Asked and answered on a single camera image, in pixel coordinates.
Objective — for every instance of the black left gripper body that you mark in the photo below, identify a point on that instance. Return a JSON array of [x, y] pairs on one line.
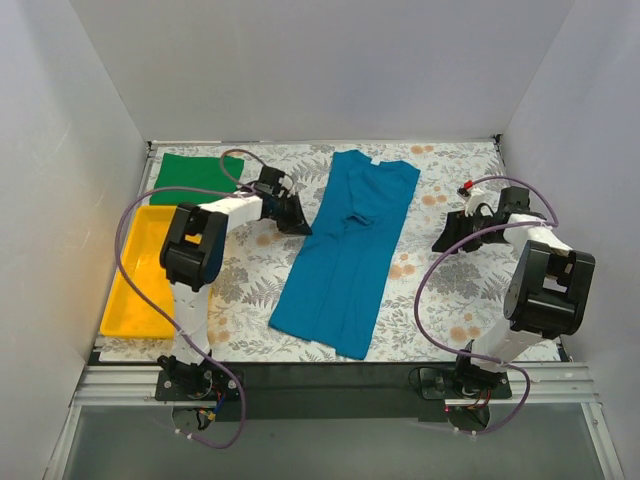
[[291, 211]]

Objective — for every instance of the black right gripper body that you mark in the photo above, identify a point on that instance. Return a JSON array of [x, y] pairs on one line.
[[459, 228]]

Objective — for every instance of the blue t shirt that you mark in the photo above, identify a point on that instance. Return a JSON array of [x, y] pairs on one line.
[[334, 290]]

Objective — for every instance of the yellow plastic tray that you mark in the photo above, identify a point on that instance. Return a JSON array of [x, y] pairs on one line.
[[126, 314]]

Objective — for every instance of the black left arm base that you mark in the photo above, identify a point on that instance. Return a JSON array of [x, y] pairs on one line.
[[178, 381]]

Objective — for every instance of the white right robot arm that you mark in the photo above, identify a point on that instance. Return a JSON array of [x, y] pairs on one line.
[[548, 292]]

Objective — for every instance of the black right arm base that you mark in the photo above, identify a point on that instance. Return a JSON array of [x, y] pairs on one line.
[[443, 381]]

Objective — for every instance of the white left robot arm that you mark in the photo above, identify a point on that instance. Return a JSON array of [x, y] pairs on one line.
[[193, 250]]

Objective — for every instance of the green folded t shirt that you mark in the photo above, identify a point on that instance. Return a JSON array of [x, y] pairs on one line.
[[194, 172]]

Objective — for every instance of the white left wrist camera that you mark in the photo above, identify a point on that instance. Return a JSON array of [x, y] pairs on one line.
[[287, 186]]

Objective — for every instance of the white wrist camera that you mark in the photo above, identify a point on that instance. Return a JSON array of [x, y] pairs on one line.
[[287, 186], [473, 197]]

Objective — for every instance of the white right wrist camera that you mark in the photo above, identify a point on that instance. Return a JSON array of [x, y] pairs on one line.
[[473, 197]]

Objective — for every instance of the aluminium frame rail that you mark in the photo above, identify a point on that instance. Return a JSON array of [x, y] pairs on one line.
[[145, 385]]

